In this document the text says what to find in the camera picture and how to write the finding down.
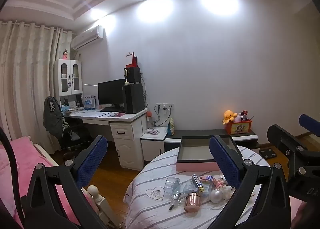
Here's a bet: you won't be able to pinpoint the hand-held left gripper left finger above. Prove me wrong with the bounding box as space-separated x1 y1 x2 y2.
21 135 118 229

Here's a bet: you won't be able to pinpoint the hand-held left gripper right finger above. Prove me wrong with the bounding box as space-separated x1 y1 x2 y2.
204 135 292 229

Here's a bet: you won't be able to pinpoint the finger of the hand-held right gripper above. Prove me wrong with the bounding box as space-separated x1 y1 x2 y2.
266 124 316 184
299 113 320 137

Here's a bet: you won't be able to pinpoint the white plush figure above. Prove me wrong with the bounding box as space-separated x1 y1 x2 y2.
221 185 233 200

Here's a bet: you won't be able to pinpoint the pink storage box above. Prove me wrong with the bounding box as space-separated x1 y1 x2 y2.
176 136 244 172

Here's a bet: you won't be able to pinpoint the clear pack with green label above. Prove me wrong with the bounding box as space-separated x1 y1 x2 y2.
185 180 216 197

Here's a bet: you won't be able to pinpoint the blue and gold box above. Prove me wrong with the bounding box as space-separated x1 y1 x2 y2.
191 174 204 194

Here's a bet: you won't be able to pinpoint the rose gold metal jar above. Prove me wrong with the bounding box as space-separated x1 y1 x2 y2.
184 193 202 213

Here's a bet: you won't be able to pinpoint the small clear plastic box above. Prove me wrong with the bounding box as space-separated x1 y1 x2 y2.
165 177 181 191

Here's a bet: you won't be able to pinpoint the clear case with metal parts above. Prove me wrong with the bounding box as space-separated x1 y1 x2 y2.
171 191 188 206

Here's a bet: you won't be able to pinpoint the black bathroom scale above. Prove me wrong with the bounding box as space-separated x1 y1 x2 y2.
259 147 278 161

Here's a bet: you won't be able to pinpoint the black office chair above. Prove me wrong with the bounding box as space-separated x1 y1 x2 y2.
44 96 93 161

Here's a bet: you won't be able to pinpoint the white desk with drawers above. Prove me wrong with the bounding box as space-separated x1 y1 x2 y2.
61 108 148 171

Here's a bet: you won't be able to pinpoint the orange toy box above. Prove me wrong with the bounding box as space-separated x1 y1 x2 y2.
225 120 253 135

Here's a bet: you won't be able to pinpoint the black white low bench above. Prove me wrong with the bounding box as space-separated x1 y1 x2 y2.
164 129 260 154

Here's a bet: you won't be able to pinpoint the yellow octopus plush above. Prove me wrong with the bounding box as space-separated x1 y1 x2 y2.
222 110 238 125

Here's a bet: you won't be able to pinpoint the white papers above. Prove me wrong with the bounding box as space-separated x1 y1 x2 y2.
84 111 110 118

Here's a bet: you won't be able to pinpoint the grey jacket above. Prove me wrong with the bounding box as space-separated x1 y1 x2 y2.
43 96 64 137

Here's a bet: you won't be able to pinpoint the blue white pack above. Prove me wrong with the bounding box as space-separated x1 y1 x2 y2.
84 95 97 109

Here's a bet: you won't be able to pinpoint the blue yellow snack bag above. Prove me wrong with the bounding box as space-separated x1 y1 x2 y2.
167 118 176 136

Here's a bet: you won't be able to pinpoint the white bedside cabinet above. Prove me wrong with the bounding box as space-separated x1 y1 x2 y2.
140 126 169 167

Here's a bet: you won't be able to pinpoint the black computer monitor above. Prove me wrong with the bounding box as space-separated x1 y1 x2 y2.
97 79 125 109

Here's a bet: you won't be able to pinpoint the pink blanket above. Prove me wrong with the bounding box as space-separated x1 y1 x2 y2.
0 136 95 229

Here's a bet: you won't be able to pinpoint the black computer tower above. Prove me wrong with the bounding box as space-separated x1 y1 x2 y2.
122 83 146 114

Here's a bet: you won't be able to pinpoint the white hutch cabinet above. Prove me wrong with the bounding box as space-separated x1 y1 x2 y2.
54 58 83 97

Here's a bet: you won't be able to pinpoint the black speaker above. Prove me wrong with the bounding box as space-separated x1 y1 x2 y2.
123 67 142 84

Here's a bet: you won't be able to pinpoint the beige curtain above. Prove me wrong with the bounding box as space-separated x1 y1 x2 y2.
0 20 74 154

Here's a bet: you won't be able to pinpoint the white air conditioner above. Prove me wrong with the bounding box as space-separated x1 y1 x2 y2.
71 25 104 50

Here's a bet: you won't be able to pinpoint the white wooden bed frame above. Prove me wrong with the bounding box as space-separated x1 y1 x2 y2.
32 143 123 229

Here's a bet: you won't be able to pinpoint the white wall socket panel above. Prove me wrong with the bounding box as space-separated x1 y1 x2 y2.
156 103 175 111

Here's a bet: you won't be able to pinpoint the black cable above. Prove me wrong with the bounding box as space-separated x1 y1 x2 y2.
0 126 25 229

